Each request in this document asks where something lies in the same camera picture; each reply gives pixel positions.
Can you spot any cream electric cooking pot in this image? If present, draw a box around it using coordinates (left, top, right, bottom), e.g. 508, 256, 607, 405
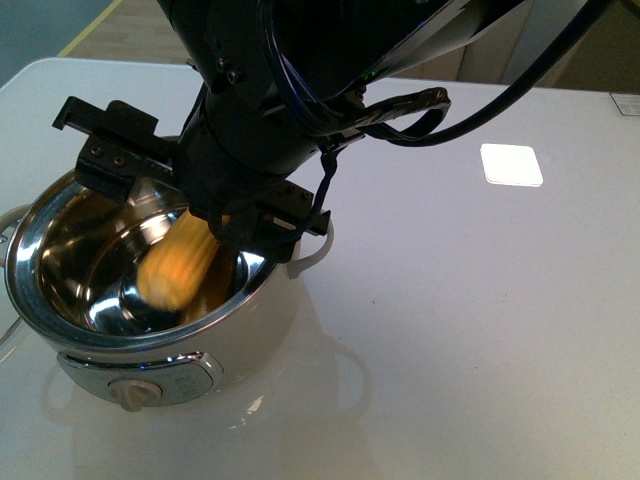
1, 174, 321, 411

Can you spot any yellow corn cob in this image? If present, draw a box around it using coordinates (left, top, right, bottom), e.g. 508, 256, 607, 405
136, 210, 219, 312

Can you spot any beige chair right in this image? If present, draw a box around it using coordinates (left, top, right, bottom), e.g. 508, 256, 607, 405
399, 0, 591, 86

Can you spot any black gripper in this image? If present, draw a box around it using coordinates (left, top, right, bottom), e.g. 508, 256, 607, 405
53, 89, 331, 263

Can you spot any black cable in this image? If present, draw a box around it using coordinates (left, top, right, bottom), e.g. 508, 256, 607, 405
259, 0, 616, 241

